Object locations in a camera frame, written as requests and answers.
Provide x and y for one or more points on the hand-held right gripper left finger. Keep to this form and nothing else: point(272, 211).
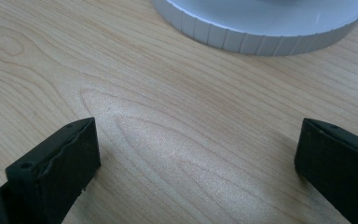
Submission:
point(59, 168)

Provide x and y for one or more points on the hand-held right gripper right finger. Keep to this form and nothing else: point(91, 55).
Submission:
point(338, 165)

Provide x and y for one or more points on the white round ribbed plate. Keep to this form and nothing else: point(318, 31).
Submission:
point(261, 25)

